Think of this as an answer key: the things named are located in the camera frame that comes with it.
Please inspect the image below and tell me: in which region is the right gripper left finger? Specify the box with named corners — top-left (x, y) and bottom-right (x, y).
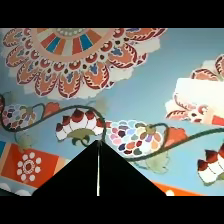
top-left (31, 139), bottom-right (99, 197)

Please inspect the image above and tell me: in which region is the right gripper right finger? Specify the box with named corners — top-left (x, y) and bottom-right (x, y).
top-left (98, 139), bottom-right (167, 197)

